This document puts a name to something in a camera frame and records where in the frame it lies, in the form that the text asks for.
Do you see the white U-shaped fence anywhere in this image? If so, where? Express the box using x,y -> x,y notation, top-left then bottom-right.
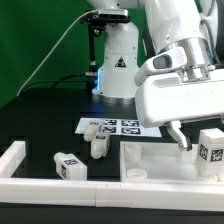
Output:
0,141 -> 224,211

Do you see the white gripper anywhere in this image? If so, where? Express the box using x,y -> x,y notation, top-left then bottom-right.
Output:
135,69 -> 224,151

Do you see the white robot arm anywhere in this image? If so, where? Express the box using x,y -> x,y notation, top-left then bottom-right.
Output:
88,0 -> 224,150

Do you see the black cable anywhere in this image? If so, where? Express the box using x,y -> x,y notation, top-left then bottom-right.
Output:
19,72 -> 98,96

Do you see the white paper marker sheet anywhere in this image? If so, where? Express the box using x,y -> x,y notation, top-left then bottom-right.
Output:
74,117 -> 163,138

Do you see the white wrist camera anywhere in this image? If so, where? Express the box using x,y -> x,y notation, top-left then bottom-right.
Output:
134,47 -> 187,86

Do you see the black camera on stand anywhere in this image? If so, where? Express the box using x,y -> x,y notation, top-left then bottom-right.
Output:
79,8 -> 132,78

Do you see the white cable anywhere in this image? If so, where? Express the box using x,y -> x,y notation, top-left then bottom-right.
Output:
16,9 -> 98,97

